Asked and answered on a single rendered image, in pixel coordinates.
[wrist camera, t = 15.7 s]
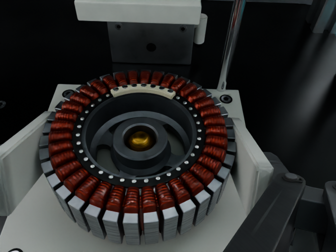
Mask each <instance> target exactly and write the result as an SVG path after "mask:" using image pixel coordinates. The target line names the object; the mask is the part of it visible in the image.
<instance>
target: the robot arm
mask: <svg viewBox="0 0 336 252"><path fill-rule="evenodd" d="M50 113H51V111H45V112H43V113H42V114H41V115H40V116H38V117H37V118H36V119H34V120H33V121H32V122H31V123H29V124H28V125H27V126H25V127H24V128H23V129H22V130H20V131H19V132H18V133H16V134H15V135H14V136H13V137H11V138H10V139H9V140H7V141H6V142H5V143H4V144H1V145H0V216H9V215H10V214H12V212H13V211H14V210H15V208H16V207H17V206H18V205H19V203H20V202H21V201H22V199H23V198H24V197H25V196H26V194H27V193H28V192H29V191H30V189H31V188H32V187H33V185H34V184H35V183H36V182H37V180H38V179H39V178H40V176H41V175H42V174H43V173H44V172H43V169H42V166H41V161H40V155H39V150H41V148H40V146H39V144H40V138H41V136H43V129H44V126H45V123H48V120H47V118H48V117H49V115H50ZM231 121H232V123H233V128H232V129H233V130H234V134H235V141H234V142H236V152H235V155H234V156H235V158H234V162H233V165H232V168H231V171H230V174H231V177H232V179H233V182H234V185H235V187H236V190H237V193H238V195H239V198H240V201H241V203H242V206H243V209H244V211H245V214H246V219H245V220H244V221H243V223H242V224H241V226H240V227H239V229H238V230H237V232H236V233H235V235H234V236H233V237H232V239H231V240H230V242H229V243H228V245H227V246H226V248H225V249H224V250H223V252H288V249H289V247H290V245H291V246H293V241H294V237H295V232H296V228H297V229H301V230H305V231H309V232H313V238H314V244H315V251H316V252H336V181H328V182H326V183H325V186H324V189H320V188H315V187H310V186H307V185H306V181H305V180H304V178H303V177H301V176H299V175H297V174H294V173H290V172H289V171H288V170H287V168H286V167H285V166H284V164H283V163H282V162H281V161H280V159H279V158H278V157H277V156H276V155H274V154H273V153H271V152H262V150H261V149H260V147H259V146H258V144H257V143H256V141H255V140H254V139H253V137H252V136H251V134H250V133H249V131H248V130H247V128H246V127H245V125H244V124H243V122H242V121H241V120H240V119H239V118H233V117H231Z"/></svg>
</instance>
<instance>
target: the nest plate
mask: <svg viewBox="0 0 336 252"><path fill-rule="evenodd" d="M79 86H81V85H79V84H58V85H57V87H56V90H55V93H54V95H53V98H52V100H51V103H50V106H49V108H48V112H56V110H55V107H56V105H57V104H58V103H59V102H60V101H63V102H65V100H64V97H65V96H67V95H68V94H69V93H70V92H73V93H75V89H76V88H78V87H79ZM206 90H208V91H209V92H210V93H211V94H212V97H211V98H213V97H216V98H217V99H218V100H219V101H220V102H221V106H220V107H224V108H225V109H226V111H227V112H228V118H239V119H240V120H241V121H242V123H243V124H244V126H245V127H246V124H245V119H244V114H243V109H242V104H241V99H240V94H239V91H238V90H229V89H226V90H225V91H224V92H219V91H217V90H216V89H206ZM165 130H166V133H167V139H168V141H169V143H170V147H171V153H173V154H174V155H177V156H182V155H184V154H185V151H184V147H183V145H182V143H181V141H180V139H179V138H178V137H177V136H176V135H175V134H174V133H173V132H172V131H171V130H169V129H168V128H166V129H165ZM97 163H98V164H99V165H100V166H101V167H103V168H104V169H106V170H108V171H110V172H112V173H114V174H117V175H119V174H120V172H119V170H118V169H117V168H116V166H115V164H114V163H113V161H112V159H111V151H110V150H108V149H100V150H98V152H97ZM246 217H247V216H246V213H245V210H244V208H243V205H242V203H241V200H240V197H239V195H238V192H237V189H236V187H235V184H234V181H233V179H232V176H231V173H229V176H228V179H227V182H226V185H225V188H224V191H223V193H222V196H221V198H220V200H219V201H218V203H216V204H215V207H214V209H213V210H212V212H211V213H210V214H209V215H208V216H207V215H205V218H204V220H203V221H202V222H201V223H199V224H198V225H197V226H194V225H193V224H192V226H191V230H189V231H188V232H186V233H184V234H182V235H180V234H179V232H178V230H177V229H176V236H175V238H172V239H169V240H166V241H163V238H162V234H161V233H160V231H159V229H158V243H153V244H145V236H144V231H143V230H142V231H141V236H140V245H129V244H127V242H126V237H125V235H124V236H123V241H122V244H120V243H115V242H111V241H109V238H108V235H106V237H105V239H101V238H99V237H96V236H94V235H93V234H92V231H91V230H90V231H89V232H87V231H85V230H83V229H82V228H81V227H79V225H78V223H77V222H76V223H74V222H73V221H72V220H71V219H70V218H69V217H68V215H67V213H66V212H65V211H64V210H63V209H62V207H61V205H60V204H59V202H58V200H57V198H56V196H55V194H54V192H53V190H52V188H51V186H50V184H49V183H48V181H47V179H46V176H45V175H44V173H43V174H42V175H41V176H40V178H39V179H38V180H37V181H36V183H35V184H34V185H33V187H32V188H31V189H30V190H29V192H28V193H27V194H26V196H25V197H24V198H23V199H22V201H21V202H20V203H19V204H18V206H17V207H16V208H15V210H14V211H13V212H12V213H11V214H10V215H9V216H7V219H6V221H5V224H4V226H3V229H2V232H1V234H0V252H223V251H224V249H225V248H226V246H227V245H228V243H229V242H230V241H231V239H232V238H233V236H234V235H235V233H236V232H237V230H238V229H239V228H240V226H241V225H242V223H243V222H244V220H245V219H246Z"/></svg>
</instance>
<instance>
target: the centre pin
mask: <svg viewBox="0 0 336 252"><path fill-rule="evenodd" d="M155 143H156V140H155V139H154V138H153V137H152V136H151V135H150V134H148V133H146V132H143V131H138V132H136V133H134V134H133V135H131V136H130V137H129V138H128V139H127V140H126V142H125V145H126V146H127V147H128V148H129V149H130V150H133V151H137V152H142V151H146V150H149V149H150V148H152V147H153V146H154V145H155Z"/></svg>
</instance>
